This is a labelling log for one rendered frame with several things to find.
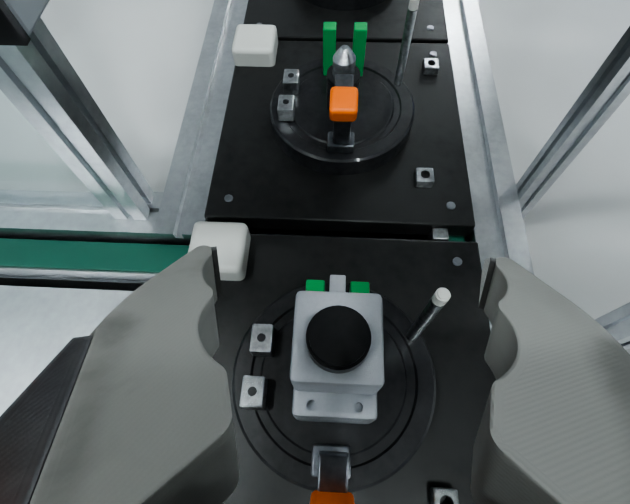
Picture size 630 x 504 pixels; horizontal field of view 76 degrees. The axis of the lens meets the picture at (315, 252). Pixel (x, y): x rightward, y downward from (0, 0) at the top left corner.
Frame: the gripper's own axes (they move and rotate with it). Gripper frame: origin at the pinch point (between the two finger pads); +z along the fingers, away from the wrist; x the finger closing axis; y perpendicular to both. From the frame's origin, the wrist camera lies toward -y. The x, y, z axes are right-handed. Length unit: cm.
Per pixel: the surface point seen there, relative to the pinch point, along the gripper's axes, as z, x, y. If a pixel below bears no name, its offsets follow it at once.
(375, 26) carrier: 43.7, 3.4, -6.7
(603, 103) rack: 22.7, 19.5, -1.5
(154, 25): 63, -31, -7
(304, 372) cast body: 2.9, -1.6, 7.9
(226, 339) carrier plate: 12.9, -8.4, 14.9
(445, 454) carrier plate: 7.2, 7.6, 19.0
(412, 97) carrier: 34.4, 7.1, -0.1
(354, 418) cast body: 3.4, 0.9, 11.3
